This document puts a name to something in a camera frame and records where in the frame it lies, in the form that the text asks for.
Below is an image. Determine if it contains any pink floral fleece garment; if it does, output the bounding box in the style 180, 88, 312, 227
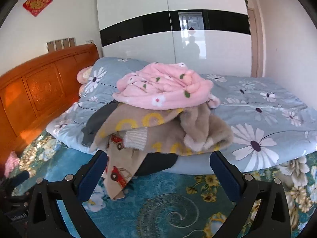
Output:
113, 62, 220, 110

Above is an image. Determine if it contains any pink knitted cloth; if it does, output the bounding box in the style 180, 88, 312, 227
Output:
4, 151, 20, 178

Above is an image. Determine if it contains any beige car print garment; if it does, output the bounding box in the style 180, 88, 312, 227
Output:
102, 133, 147, 200

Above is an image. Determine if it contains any dark grey garment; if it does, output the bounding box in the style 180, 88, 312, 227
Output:
82, 100, 119, 147

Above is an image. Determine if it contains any light blue daisy quilt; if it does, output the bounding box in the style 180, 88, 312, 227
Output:
46, 57, 316, 185

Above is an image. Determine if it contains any teal floral bed blanket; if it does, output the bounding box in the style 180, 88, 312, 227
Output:
10, 132, 316, 237

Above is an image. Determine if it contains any orange wooden headboard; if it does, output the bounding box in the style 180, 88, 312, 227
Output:
1, 44, 99, 168

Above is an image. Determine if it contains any black garment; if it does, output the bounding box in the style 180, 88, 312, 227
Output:
134, 153, 178, 176

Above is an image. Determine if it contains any pink pillow roll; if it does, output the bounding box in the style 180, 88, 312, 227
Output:
76, 66, 92, 97

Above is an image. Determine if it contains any white black glossy wardrobe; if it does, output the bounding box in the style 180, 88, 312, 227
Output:
97, 0, 251, 76

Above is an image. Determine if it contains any wall switch panel row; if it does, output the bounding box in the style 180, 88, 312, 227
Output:
47, 38, 76, 53

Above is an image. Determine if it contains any wooden door frame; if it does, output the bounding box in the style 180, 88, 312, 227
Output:
247, 0, 266, 78

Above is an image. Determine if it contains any red fu wall decoration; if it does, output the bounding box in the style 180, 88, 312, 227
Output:
23, 0, 53, 17

